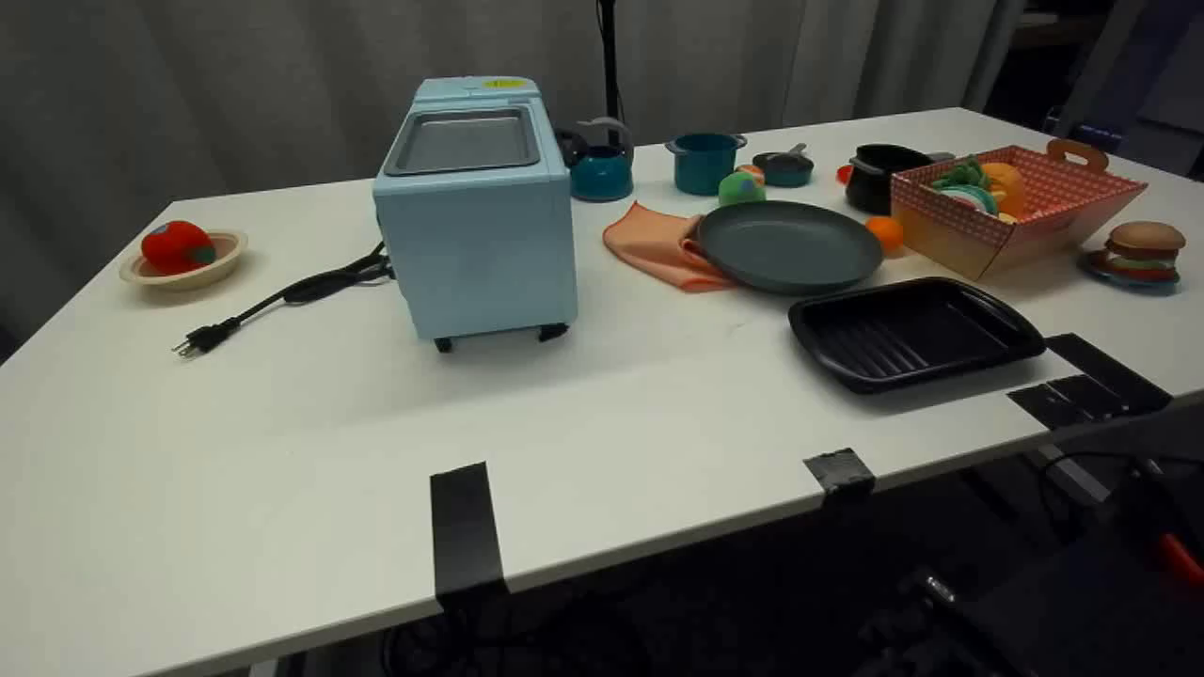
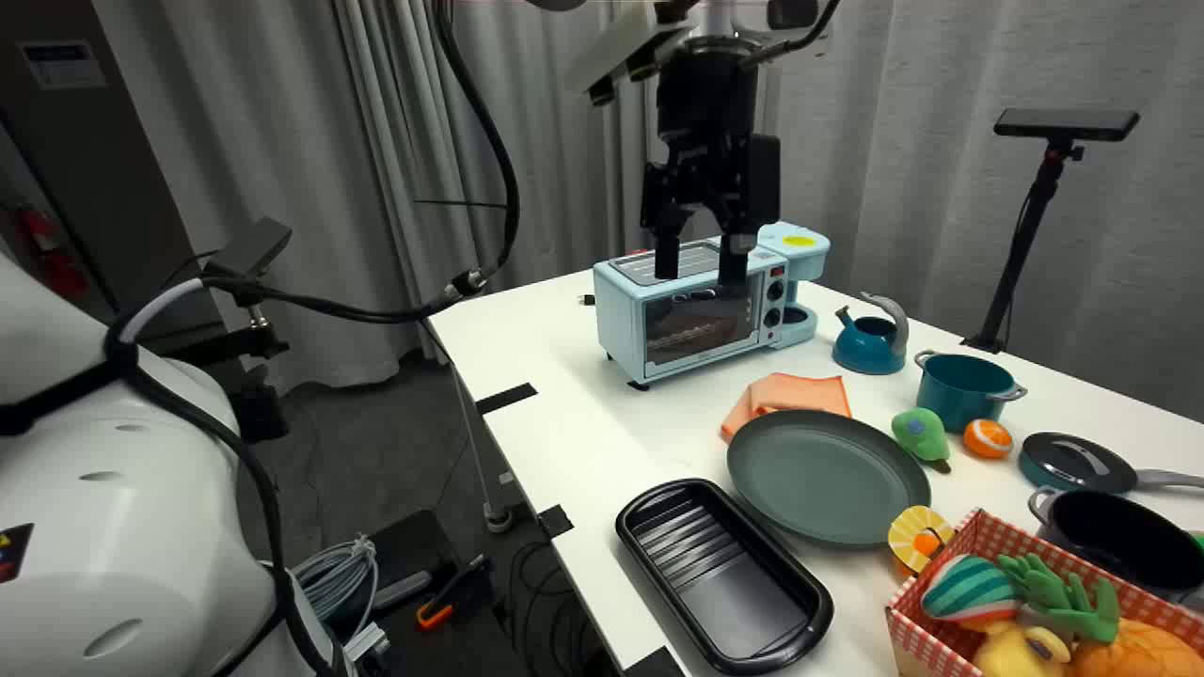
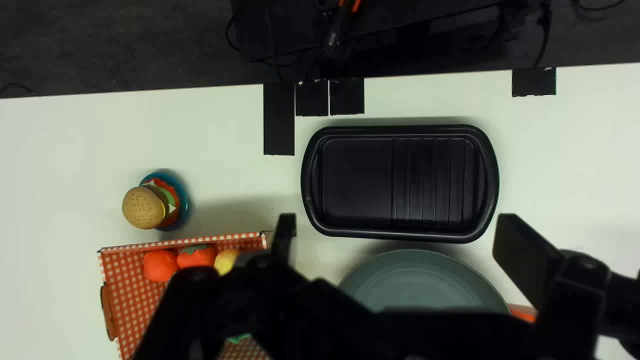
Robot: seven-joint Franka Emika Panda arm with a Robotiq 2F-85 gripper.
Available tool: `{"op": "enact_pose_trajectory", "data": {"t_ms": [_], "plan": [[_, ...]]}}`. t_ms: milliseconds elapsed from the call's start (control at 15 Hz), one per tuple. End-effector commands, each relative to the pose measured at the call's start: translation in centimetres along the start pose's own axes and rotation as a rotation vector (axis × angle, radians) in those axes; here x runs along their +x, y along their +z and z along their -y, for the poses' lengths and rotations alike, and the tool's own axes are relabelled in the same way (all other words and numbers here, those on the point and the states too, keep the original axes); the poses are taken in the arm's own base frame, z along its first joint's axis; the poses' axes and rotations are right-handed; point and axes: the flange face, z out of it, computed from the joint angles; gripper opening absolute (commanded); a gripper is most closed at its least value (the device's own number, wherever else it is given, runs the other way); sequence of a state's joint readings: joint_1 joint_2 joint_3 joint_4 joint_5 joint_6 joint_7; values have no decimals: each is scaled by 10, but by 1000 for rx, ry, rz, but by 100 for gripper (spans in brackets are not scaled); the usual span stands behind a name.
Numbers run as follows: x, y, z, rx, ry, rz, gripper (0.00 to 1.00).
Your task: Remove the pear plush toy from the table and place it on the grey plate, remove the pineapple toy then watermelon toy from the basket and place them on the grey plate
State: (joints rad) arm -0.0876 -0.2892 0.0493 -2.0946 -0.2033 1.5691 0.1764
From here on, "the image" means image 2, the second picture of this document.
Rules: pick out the teal toy pot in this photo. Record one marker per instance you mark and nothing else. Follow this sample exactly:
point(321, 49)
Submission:
point(964, 392)

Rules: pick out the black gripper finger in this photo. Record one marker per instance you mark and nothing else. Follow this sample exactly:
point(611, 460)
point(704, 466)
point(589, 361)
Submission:
point(738, 237)
point(665, 237)

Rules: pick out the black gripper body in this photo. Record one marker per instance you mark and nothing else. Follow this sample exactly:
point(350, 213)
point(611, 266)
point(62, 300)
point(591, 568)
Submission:
point(708, 95)

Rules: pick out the light blue toy oven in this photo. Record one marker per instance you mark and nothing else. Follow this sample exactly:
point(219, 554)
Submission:
point(690, 322)

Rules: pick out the orange pineapple plush green leaves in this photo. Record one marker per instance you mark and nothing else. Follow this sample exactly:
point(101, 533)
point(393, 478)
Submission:
point(1132, 653)

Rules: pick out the orange fruit plush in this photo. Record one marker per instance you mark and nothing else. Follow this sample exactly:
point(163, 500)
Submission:
point(986, 436)
point(928, 542)

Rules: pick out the green pear plush toy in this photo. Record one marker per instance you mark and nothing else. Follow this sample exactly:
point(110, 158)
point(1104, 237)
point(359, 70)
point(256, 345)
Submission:
point(923, 434)

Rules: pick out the red checkered basket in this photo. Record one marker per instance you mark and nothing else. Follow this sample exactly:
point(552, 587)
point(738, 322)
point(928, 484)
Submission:
point(936, 639)

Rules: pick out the red fire extinguisher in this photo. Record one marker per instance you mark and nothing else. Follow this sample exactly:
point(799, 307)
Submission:
point(34, 249)

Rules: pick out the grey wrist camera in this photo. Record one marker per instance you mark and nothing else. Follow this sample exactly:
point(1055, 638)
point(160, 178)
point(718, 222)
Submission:
point(634, 58)

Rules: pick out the black grill tray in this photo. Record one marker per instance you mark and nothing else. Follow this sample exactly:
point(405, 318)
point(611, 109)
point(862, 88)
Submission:
point(725, 572)

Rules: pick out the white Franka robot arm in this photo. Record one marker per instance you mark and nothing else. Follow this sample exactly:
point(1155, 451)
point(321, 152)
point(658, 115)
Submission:
point(101, 500)

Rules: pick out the orange cloth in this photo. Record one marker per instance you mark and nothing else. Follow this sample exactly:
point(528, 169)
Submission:
point(793, 397)

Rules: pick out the striped watermelon slice plush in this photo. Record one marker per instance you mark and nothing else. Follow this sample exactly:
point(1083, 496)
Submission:
point(964, 587)

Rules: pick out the black toy pot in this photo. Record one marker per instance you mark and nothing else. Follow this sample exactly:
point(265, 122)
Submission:
point(1117, 533)

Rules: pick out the teal toy kettle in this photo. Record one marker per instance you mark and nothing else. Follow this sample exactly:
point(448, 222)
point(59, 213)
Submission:
point(868, 341)

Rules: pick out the grey plate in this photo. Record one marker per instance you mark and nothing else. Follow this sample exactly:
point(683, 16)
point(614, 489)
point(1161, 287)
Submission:
point(828, 478)

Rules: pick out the yellow plush toy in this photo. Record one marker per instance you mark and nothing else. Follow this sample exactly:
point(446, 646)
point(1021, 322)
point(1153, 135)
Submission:
point(1021, 653)

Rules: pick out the grey curtain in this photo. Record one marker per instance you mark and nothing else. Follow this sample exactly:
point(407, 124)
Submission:
point(289, 124)

